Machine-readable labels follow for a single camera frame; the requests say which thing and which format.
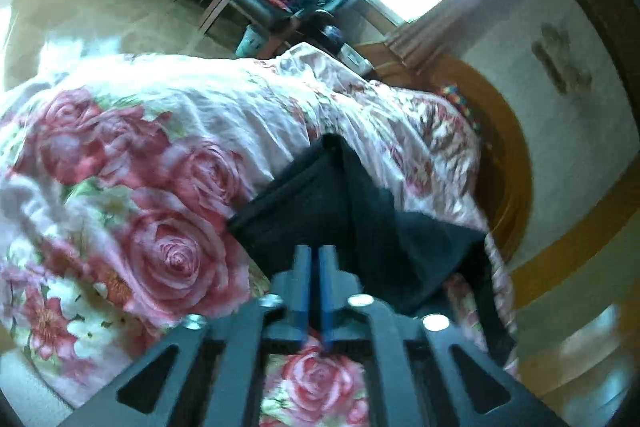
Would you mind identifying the black pants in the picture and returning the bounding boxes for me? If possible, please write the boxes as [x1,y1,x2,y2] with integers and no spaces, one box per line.
[227,134,515,365]

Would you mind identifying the wooden curved headboard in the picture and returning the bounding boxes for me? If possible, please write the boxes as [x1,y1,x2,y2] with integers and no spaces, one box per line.
[429,53,535,264]

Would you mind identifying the floral rose bedspread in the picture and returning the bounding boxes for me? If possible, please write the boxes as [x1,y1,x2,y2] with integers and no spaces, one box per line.
[1,44,488,409]

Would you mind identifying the colourful striped pillow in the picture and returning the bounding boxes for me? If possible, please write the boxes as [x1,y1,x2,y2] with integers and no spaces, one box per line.
[438,84,482,135]

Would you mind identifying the white bedside device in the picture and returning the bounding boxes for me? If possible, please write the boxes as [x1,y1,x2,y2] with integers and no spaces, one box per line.
[337,43,373,78]

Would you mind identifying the wall hook ornament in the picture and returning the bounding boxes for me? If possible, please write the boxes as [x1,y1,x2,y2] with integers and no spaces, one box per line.
[532,23,592,95]

